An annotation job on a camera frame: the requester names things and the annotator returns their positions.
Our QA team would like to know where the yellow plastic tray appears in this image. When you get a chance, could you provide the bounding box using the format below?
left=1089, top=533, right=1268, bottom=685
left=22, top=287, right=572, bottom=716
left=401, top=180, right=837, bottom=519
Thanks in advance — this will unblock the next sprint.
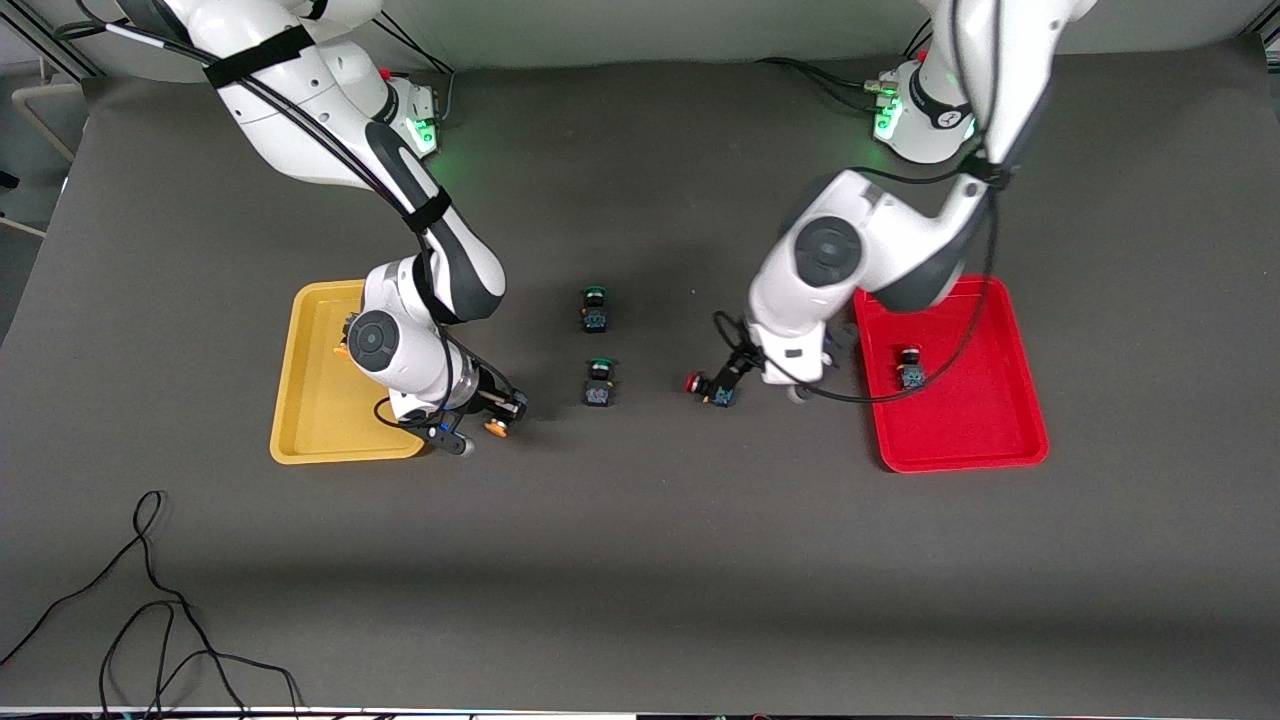
left=269, top=280, right=433, bottom=466

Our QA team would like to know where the red plastic tray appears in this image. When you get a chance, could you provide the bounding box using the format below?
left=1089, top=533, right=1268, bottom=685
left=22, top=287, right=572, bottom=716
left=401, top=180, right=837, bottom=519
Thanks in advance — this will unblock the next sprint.
left=853, top=278, right=1051, bottom=473

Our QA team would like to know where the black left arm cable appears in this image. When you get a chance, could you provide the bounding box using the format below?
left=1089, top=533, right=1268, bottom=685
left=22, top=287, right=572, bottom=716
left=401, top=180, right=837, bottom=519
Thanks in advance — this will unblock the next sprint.
left=712, top=0, right=1007, bottom=406

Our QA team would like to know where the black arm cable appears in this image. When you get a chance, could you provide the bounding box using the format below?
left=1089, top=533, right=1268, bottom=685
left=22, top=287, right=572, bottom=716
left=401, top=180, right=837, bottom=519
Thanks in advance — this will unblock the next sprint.
left=55, top=0, right=471, bottom=433
left=712, top=0, right=1007, bottom=406

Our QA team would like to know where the black left base cable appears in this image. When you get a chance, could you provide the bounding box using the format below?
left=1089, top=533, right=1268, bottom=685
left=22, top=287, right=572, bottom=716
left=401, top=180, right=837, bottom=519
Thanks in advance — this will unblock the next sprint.
left=757, top=56, right=901, bottom=113

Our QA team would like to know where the black base cable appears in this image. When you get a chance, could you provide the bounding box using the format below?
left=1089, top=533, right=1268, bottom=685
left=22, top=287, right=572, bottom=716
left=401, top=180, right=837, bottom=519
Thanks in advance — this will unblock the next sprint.
left=375, top=12, right=457, bottom=129
left=757, top=56, right=901, bottom=113

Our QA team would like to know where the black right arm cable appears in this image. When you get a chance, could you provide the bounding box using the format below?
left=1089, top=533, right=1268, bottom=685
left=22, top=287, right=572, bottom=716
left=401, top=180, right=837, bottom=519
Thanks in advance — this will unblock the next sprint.
left=55, top=0, right=471, bottom=433

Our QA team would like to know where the black right base cable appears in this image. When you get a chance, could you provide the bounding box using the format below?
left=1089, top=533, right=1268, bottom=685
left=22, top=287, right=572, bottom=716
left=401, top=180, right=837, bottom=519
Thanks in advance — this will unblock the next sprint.
left=375, top=12, right=457, bottom=129

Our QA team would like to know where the loose black cable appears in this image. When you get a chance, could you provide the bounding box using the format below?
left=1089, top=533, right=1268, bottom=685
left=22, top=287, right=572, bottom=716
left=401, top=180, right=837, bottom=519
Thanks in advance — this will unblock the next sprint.
left=0, top=490, right=303, bottom=720

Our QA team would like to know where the white metal frame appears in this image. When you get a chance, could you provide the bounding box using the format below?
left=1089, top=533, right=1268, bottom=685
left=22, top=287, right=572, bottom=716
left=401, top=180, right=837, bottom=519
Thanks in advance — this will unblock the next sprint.
left=8, top=82, right=89, bottom=163

